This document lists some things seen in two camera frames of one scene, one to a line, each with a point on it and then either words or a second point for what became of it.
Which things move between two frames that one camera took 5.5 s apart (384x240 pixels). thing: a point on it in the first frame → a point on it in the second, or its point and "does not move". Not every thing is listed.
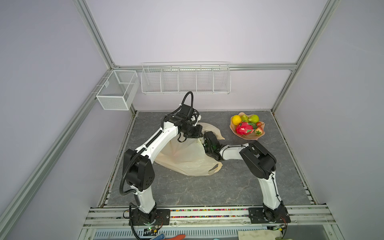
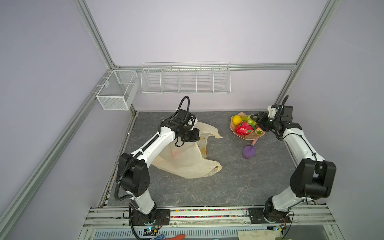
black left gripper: (198, 133) does not move
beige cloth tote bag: (191, 157) does not move
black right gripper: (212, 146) → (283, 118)
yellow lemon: (236, 119) does not move
